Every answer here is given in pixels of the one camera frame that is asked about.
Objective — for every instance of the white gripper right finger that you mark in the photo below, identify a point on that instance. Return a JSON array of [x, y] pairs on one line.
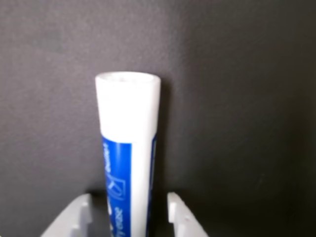
[[184, 217]]

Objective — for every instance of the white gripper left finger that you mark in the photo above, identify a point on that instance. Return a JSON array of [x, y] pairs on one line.
[[71, 217]]

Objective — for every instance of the blue dry erase marker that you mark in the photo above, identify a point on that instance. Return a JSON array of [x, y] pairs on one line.
[[128, 118]]

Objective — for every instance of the dark grey printed mat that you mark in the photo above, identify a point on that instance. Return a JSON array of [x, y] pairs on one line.
[[234, 86]]

